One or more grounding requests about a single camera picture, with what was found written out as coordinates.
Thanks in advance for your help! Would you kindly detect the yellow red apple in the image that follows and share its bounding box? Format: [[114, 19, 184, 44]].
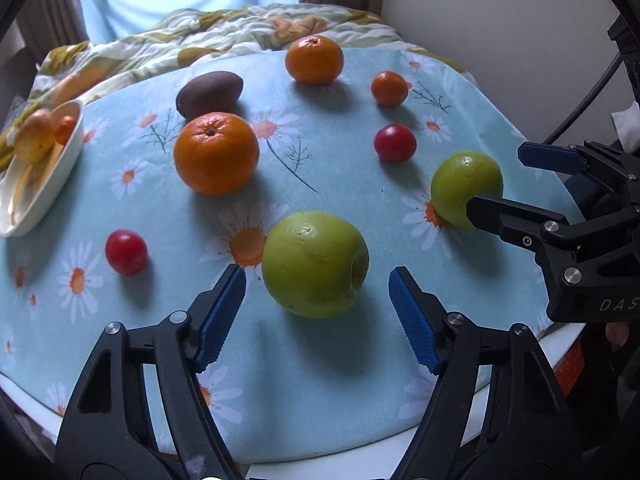
[[15, 109, 56, 164]]

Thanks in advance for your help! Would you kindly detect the small green apple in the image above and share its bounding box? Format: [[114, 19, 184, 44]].
[[430, 151, 504, 229]]

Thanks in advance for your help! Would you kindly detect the white crumpled cloth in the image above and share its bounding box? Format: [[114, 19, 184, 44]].
[[612, 102, 640, 147]]

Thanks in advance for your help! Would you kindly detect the brown kiwi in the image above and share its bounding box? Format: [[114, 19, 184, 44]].
[[176, 71, 245, 120]]

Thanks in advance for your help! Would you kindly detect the green striped flower blanket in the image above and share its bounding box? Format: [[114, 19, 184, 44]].
[[0, 4, 481, 171]]

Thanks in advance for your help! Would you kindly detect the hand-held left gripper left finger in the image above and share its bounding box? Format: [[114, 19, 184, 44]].
[[55, 263, 248, 480]]

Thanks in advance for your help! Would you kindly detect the large orange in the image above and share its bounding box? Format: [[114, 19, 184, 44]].
[[173, 112, 261, 197]]

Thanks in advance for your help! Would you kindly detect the small mandarin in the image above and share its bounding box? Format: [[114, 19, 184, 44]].
[[370, 71, 410, 107], [53, 115, 79, 146]]

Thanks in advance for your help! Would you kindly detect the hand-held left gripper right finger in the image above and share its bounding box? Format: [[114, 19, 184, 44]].
[[389, 266, 583, 480]]

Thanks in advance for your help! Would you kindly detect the white bowl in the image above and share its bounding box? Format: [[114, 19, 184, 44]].
[[0, 99, 85, 239]]

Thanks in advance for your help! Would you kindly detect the medium orange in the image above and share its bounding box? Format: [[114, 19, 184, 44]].
[[285, 35, 345, 86]]

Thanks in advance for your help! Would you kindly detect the black cable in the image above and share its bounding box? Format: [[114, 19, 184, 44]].
[[542, 52, 629, 145]]

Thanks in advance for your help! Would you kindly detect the red object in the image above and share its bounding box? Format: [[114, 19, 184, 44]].
[[551, 341, 586, 397]]

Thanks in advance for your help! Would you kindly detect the large green apple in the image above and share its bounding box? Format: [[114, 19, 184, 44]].
[[262, 211, 370, 319]]

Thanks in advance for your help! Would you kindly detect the red cherry tomato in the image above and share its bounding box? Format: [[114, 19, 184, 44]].
[[374, 124, 418, 164], [104, 229, 149, 277]]

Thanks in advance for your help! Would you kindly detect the daisy print blue tablecloth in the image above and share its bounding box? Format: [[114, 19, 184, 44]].
[[0, 42, 581, 464]]

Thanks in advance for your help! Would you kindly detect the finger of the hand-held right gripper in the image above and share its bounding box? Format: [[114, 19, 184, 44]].
[[466, 194, 587, 287], [518, 141, 636, 201]]

